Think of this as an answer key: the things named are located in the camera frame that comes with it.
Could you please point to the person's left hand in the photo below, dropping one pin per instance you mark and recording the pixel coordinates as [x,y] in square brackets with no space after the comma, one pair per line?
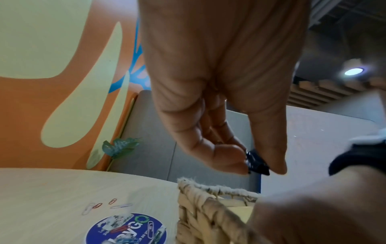
[217,59]

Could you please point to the grey partition panel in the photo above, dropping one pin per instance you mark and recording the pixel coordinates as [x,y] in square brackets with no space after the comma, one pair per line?
[316,143]

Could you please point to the round ceiling light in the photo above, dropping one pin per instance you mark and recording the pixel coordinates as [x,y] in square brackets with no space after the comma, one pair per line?
[353,71]

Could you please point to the person's right hand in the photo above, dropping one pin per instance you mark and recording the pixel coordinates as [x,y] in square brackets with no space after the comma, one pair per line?
[325,209]

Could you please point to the white paper clip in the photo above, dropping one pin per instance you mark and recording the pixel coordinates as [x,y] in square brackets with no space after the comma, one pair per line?
[88,208]

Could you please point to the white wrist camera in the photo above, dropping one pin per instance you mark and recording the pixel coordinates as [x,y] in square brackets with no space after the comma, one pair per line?
[369,138]

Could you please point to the black binder clip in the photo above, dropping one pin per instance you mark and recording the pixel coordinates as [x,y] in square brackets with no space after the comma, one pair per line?
[256,162]

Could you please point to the green leaf plant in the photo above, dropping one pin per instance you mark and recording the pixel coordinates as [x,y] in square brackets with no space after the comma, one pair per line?
[119,146]

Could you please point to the orange paper clip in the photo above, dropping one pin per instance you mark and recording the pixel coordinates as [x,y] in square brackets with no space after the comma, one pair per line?
[113,201]

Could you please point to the round blue printed lid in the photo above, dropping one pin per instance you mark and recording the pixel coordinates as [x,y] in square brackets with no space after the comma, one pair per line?
[126,230]

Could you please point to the grey upholstered bench backrest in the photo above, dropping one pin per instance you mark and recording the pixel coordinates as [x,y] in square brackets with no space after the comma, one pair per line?
[144,143]

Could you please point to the red paper clip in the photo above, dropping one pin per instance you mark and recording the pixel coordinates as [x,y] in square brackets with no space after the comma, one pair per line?
[97,205]

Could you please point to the woven straw basket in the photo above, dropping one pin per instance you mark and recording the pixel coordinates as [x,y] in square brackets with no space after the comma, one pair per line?
[205,214]

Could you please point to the silver paper clip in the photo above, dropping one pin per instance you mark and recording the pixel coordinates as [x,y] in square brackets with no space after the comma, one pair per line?
[121,206]

